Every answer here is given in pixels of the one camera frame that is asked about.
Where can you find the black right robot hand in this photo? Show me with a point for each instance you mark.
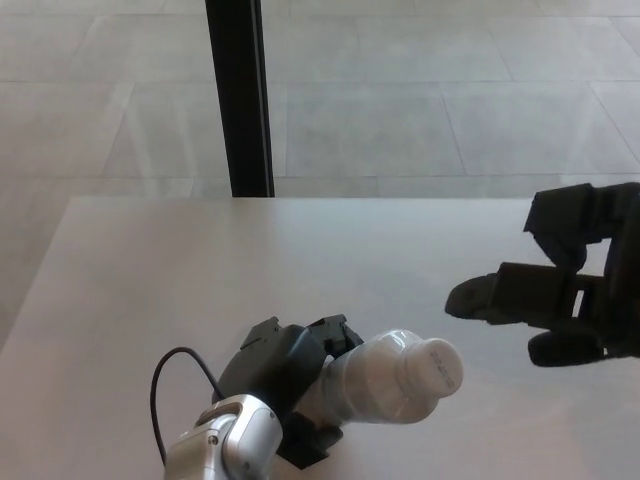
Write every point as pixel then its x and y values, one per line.
pixel 530 295

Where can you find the black vertical window post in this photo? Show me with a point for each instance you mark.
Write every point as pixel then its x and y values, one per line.
pixel 242 100

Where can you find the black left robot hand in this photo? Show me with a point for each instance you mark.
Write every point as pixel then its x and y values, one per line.
pixel 270 365

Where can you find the white screw cap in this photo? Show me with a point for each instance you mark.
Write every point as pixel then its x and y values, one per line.
pixel 440 367

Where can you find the white plastic bottle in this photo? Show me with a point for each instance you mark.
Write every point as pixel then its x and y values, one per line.
pixel 370 385

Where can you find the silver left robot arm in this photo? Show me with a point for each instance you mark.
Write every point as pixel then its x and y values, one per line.
pixel 225 440

